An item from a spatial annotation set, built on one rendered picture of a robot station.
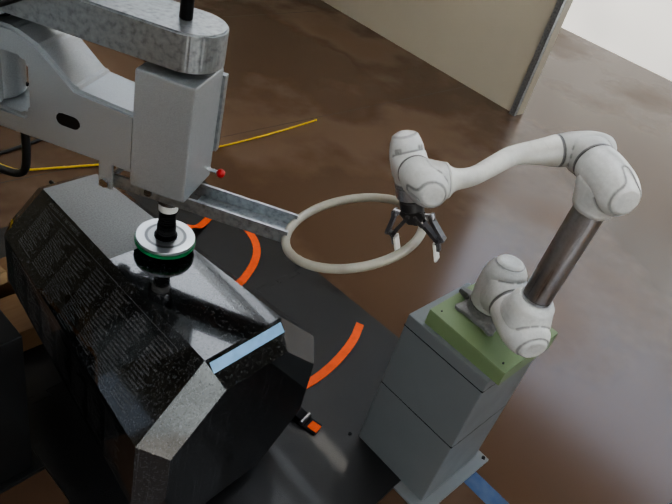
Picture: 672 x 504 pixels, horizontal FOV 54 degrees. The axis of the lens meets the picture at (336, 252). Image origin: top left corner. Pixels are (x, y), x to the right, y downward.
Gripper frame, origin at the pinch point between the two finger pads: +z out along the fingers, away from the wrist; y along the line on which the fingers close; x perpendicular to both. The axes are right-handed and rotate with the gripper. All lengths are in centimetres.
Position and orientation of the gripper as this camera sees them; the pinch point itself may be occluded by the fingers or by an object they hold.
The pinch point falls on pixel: (416, 253)
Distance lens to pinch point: 211.0
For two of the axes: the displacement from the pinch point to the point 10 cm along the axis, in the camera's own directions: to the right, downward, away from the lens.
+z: 1.5, 8.4, 5.2
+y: -8.6, -1.6, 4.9
